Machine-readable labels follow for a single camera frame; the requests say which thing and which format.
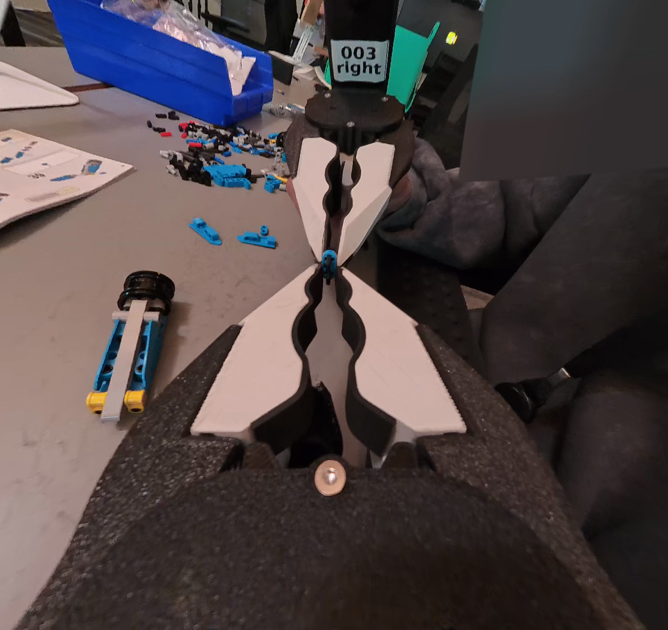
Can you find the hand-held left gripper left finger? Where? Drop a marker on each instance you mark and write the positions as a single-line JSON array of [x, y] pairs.
[[261, 374]]

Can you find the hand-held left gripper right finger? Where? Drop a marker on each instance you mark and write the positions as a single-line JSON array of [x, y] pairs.
[[402, 374]]

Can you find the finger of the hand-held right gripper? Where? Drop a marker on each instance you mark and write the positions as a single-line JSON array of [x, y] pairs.
[[310, 186], [373, 191]]

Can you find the blue angled panel piece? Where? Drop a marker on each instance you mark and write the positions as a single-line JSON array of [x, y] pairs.
[[255, 239], [205, 232]]

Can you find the pile of small building pieces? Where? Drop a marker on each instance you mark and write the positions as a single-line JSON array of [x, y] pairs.
[[229, 176]]

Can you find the black wheel blue beam assembly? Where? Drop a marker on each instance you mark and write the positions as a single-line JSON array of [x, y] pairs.
[[128, 348]]

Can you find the person's right forearm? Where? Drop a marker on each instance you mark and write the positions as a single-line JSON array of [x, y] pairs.
[[469, 212]]

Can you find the person's right hand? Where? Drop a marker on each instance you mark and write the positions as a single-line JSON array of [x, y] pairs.
[[401, 194]]

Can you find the green plastic bin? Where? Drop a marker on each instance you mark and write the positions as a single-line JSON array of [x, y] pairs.
[[412, 66]]

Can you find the black office chair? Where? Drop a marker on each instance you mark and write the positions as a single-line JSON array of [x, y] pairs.
[[281, 14]]

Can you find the clear plastic bags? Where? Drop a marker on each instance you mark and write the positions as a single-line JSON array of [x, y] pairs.
[[198, 35]]

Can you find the person's dark grey jacket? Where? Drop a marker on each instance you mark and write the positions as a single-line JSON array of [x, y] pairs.
[[600, 327]]

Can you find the blue plastic bin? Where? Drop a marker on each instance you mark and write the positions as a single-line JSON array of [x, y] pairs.
[[146, 61]]

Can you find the open instruction booklet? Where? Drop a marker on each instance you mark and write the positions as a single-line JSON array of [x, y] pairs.
[[47, 176]]

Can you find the white folding stand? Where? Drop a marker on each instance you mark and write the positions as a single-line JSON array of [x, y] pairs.
[[26, 92]]

